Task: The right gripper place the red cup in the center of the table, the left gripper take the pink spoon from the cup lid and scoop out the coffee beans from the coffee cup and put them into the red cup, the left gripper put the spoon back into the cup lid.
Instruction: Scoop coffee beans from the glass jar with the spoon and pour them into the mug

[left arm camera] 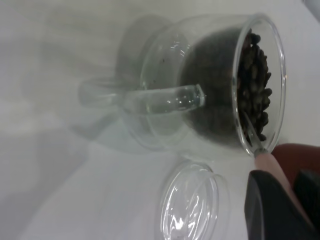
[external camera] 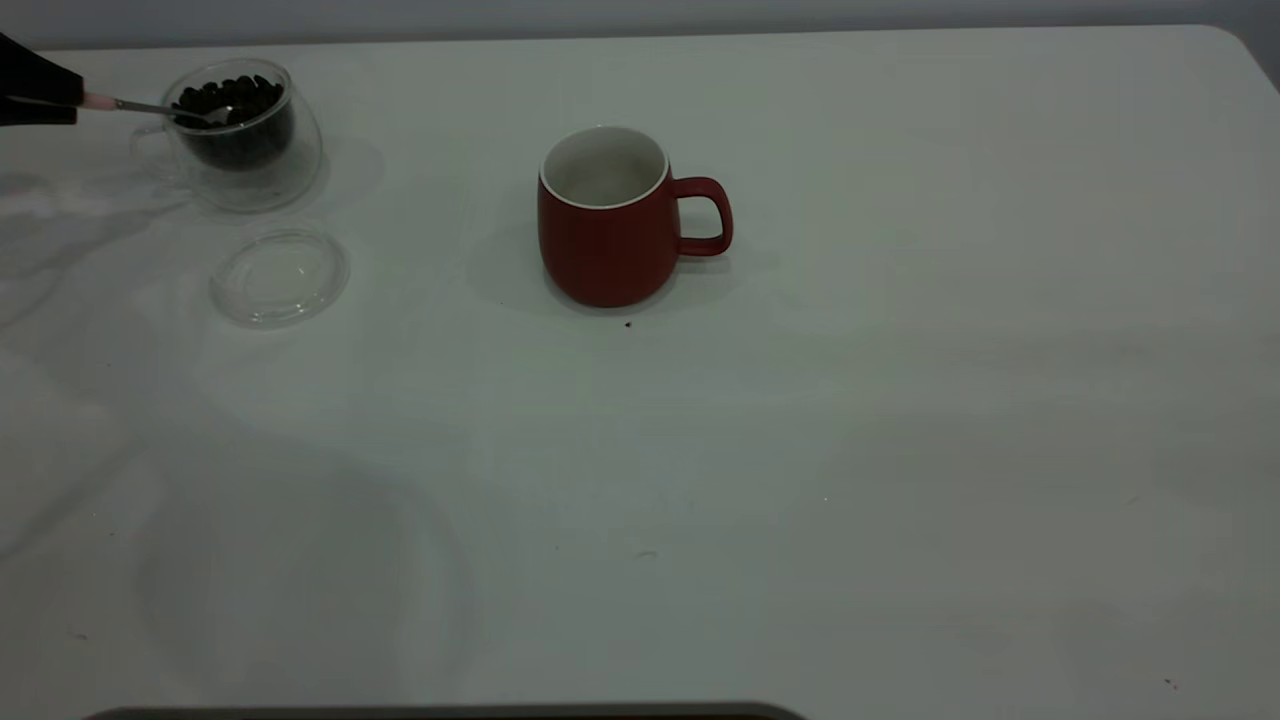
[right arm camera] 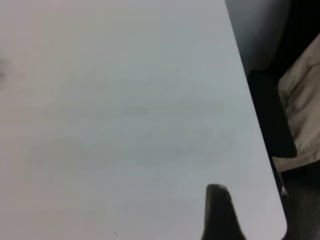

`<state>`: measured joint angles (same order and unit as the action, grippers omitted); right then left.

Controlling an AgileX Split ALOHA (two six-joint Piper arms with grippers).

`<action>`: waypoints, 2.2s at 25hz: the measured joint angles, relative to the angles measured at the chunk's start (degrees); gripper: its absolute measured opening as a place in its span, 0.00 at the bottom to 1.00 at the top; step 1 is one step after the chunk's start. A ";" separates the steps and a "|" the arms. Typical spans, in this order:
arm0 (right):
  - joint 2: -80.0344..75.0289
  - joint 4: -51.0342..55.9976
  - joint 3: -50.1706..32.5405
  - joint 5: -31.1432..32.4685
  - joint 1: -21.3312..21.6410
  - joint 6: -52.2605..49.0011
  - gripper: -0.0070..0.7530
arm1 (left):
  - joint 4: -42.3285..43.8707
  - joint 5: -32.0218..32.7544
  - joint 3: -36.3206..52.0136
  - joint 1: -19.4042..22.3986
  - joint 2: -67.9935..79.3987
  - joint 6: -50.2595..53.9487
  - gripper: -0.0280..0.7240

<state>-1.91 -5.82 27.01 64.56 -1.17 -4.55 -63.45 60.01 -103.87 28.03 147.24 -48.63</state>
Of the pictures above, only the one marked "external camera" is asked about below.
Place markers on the clear glass saucer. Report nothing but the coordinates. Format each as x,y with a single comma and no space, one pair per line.
280,295

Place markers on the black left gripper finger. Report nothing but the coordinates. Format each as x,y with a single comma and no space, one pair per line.
40,75
40,114

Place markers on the pile of coffee beans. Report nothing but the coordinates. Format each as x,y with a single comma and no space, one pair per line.
250,140

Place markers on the red ceramic mug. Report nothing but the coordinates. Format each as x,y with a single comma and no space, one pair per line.
610,250

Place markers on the clear double-wall glass cup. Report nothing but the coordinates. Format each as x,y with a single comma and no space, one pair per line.
306,150

